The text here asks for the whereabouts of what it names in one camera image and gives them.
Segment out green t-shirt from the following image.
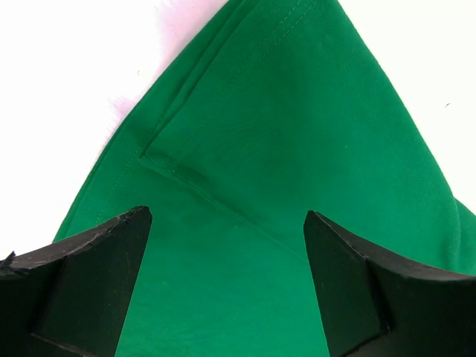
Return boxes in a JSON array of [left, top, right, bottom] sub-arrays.
[[57, 1, 475, 356]]

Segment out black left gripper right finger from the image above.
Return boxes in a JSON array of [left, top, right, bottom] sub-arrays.
[[303, 211, 475, 356]]

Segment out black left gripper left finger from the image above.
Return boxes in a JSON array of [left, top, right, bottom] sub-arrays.
[[1, 206, 152, 356]]

